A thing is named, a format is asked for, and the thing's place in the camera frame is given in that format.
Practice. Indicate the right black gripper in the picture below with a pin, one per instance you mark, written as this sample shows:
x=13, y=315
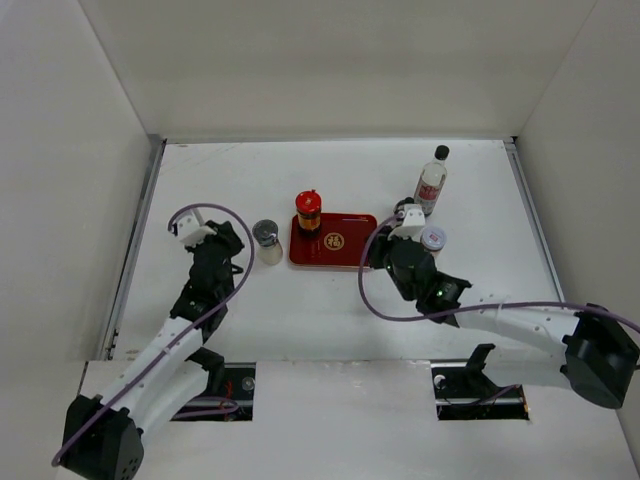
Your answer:
x=379, y=244

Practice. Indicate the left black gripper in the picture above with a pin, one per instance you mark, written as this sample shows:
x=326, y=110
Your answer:
x=225, y=235

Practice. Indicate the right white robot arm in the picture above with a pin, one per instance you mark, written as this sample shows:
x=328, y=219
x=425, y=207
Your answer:
x=584, y=348

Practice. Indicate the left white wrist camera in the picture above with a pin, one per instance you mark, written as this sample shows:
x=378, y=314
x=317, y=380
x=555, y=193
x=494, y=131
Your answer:
x=189, y=228

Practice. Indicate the silver-capped glass shaker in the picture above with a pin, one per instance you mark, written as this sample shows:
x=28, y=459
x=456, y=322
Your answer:
x=265, y=233

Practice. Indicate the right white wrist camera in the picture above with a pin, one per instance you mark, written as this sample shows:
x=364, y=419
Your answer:
x=409, y=223

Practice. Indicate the small pink-lidded spice jar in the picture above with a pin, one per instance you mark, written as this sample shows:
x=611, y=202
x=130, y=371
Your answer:
x=433, y=239

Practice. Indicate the red-capped sauce jar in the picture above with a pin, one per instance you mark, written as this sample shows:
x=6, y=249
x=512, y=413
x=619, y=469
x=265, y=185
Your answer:
x=308, y=206

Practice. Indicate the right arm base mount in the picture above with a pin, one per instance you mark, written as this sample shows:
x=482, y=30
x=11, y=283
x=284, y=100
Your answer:
x=464, y=393

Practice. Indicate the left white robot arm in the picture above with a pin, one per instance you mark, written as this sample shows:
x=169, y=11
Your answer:
x=104, y=435

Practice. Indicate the red rectangular tray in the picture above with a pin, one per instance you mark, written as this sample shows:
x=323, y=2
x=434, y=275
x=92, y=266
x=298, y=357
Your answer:
x=338, y=244

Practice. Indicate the tall clear vinegar bottle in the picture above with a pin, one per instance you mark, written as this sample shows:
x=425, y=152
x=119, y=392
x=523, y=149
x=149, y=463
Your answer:
x=432, y=180

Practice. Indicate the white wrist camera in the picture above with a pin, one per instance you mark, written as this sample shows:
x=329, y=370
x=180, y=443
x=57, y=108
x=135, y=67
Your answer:
x=189, y=228
x=409, y=223

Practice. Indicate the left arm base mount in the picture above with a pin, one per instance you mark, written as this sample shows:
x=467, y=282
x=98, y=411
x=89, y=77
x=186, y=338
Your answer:
x=231, y=399

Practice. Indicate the black-capped white bottle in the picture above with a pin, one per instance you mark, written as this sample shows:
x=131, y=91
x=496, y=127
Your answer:
x=400, y=206

